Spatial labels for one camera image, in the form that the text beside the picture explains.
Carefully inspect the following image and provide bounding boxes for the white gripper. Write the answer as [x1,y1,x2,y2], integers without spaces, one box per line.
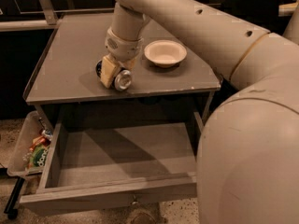
[100,28,144,89]

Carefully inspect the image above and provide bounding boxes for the blue pepsi can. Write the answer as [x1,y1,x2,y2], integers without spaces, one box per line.
[95,60,132,91]

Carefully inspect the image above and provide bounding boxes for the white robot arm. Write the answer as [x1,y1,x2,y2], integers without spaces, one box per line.
[116,0,299,224]

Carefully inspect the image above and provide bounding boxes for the grey cabinet with top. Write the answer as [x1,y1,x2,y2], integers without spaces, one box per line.
[22,10,224,133]

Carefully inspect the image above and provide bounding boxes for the open grey top drawer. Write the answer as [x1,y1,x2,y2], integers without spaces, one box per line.
[21,112,202,216]

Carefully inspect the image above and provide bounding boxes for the small metal drawer knob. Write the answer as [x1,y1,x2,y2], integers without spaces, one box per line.
[131,194,140,205]

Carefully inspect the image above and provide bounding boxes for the white paper bowl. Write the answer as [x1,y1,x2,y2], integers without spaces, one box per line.
[144,40,187,68]

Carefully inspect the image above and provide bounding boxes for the orange snack bag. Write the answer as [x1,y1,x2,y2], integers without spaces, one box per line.
[29,136,50,151]

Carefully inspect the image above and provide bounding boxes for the green snack bag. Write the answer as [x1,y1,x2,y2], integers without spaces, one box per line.
[28,145,49,168]

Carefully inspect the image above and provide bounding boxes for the clear plastic snack bin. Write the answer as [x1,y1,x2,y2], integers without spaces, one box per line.
[7,111,53,177]

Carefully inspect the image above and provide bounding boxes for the black office chair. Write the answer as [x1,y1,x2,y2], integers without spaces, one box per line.
[221,0,279,32]

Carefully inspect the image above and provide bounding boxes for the black cart leg with caster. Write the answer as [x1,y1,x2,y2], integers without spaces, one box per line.
[4,177,24,220]

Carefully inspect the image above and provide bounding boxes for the grey metal rail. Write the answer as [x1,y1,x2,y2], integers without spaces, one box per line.
[0,0,299,33]

